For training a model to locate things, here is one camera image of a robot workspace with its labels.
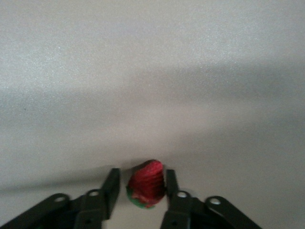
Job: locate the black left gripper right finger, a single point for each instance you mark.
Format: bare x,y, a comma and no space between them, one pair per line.
186,212

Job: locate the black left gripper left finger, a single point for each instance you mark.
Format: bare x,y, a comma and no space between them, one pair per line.
95,207

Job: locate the red strawberry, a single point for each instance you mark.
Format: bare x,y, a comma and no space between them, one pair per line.
147,183

